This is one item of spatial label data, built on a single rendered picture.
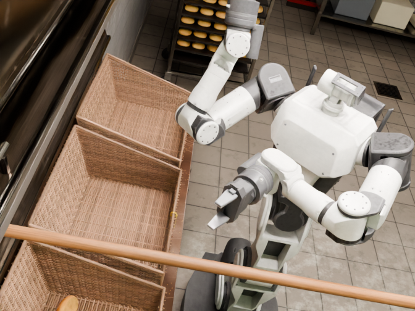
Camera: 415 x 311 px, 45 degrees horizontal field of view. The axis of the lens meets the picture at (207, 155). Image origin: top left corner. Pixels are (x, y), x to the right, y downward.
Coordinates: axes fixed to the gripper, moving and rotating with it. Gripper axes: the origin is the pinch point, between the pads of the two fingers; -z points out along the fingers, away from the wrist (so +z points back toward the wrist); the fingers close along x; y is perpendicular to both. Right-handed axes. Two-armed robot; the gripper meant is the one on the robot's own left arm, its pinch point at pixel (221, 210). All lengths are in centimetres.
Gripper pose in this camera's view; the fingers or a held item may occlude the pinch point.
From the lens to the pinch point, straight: 123.6
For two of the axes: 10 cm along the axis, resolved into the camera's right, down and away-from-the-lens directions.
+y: -7.6, -5.3, 3.7
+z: 6.1, -4.1, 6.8
